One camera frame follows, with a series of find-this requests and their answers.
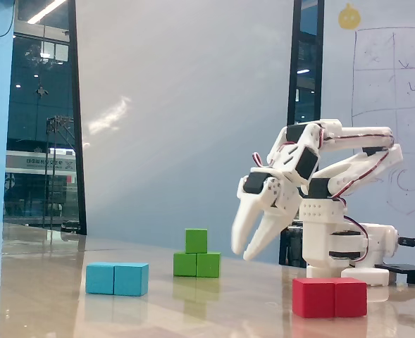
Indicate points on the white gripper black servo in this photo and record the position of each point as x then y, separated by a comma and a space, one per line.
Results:
280, 198

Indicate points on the small green cube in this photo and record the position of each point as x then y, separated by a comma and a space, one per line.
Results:
196, 241

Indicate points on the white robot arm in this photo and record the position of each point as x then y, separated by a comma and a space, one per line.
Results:
320, 218

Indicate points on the long green block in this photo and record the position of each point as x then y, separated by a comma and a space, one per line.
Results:
193, 264

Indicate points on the long red block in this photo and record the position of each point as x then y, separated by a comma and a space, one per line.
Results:
328, 299

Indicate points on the long blue block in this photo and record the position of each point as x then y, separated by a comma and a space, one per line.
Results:
117, 280

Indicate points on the flat black box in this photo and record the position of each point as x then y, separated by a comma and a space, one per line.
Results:
411, 273

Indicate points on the metal lattice tower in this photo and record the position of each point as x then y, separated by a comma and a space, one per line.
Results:
61, 119

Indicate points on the yellow round sticker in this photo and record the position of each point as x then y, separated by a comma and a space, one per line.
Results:
349, 17

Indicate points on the white storefront sign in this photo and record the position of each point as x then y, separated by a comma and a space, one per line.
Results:
34, 162

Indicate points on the black door frame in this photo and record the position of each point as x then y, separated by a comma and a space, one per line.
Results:
296, 35

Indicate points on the black window post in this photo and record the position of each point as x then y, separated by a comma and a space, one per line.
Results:
76, 105

